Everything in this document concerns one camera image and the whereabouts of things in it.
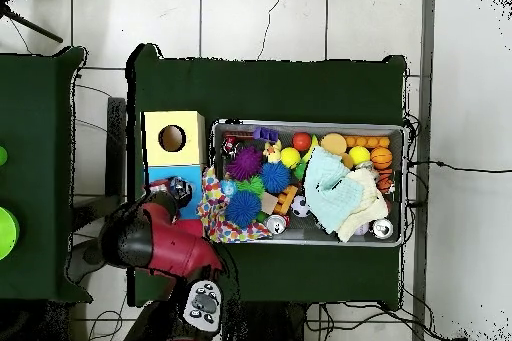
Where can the large bright green round object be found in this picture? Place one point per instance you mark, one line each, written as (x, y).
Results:
(7, 233)

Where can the large polka dot cloth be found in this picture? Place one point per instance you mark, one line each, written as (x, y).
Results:
(212, 205)

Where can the black tripod leg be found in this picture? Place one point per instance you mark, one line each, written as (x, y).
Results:
(36, 29)

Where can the wooden box with three holes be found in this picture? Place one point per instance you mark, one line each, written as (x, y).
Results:
(192, 129)

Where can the clear bottle with blue label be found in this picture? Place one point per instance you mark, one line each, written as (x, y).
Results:
(180, 190)

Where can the yellow plush duck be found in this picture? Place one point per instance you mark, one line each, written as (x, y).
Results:
(273, 151)

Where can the orange toy basketball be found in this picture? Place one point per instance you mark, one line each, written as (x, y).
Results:
(381, 158)

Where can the shallow clear mesh bin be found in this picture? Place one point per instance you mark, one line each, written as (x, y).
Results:
(308, 125)

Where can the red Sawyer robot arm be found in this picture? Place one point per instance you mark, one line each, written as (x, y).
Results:
(172, 245)

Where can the dark green side table cloth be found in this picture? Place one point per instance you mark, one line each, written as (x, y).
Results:
(36, 117)

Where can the yellow ball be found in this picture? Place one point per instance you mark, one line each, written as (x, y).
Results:
(359, 155)

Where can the mint green muslin cloth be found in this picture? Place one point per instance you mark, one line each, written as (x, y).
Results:
(332, 189)

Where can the small bright green round object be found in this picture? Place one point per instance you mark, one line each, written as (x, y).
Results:
(2, 156)

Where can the green spiky ball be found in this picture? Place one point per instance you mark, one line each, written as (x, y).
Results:
(251, 187)

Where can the purple spiky toy with eyes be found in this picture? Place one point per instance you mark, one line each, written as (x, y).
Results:
(244, 163)

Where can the silver drink can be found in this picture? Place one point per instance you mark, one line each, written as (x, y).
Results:
(382, 229)

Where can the large blue fuzzy spiky ball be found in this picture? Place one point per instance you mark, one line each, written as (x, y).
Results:
(242, 208)

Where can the black white soccer ball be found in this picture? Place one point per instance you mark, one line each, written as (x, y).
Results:
(300, 206)

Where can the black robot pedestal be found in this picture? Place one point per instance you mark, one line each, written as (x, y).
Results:
(272, 325)

